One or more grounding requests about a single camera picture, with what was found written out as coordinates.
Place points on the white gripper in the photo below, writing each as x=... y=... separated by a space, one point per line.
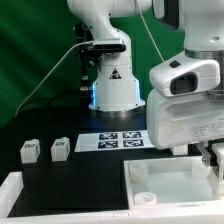
x=184 y=120

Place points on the white square table top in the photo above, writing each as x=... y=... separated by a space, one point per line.
x=169 y=182

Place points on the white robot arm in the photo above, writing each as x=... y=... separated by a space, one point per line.
x=116 y=90

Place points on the white sheet with markers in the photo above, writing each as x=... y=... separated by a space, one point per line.
x=113 y=141

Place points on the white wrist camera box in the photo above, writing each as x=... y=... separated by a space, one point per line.
x=178 y=78

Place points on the grey camera on mount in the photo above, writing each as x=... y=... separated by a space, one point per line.
x=108 y=45

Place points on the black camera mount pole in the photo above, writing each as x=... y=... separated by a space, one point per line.
x=83 y=35

